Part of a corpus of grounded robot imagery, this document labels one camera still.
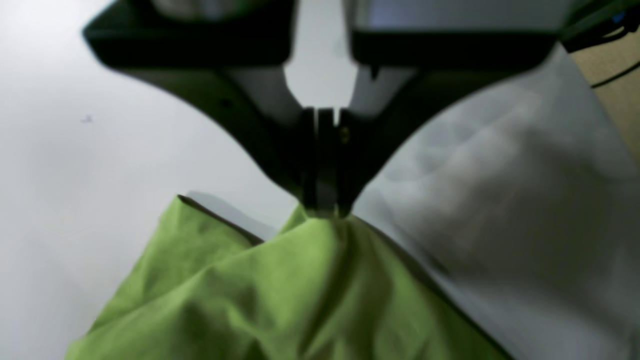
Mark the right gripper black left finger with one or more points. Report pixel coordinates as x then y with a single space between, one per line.
231 70

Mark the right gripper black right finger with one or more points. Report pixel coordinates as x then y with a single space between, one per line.
416 58

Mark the green T-shirt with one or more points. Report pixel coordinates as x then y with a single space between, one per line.
321 289

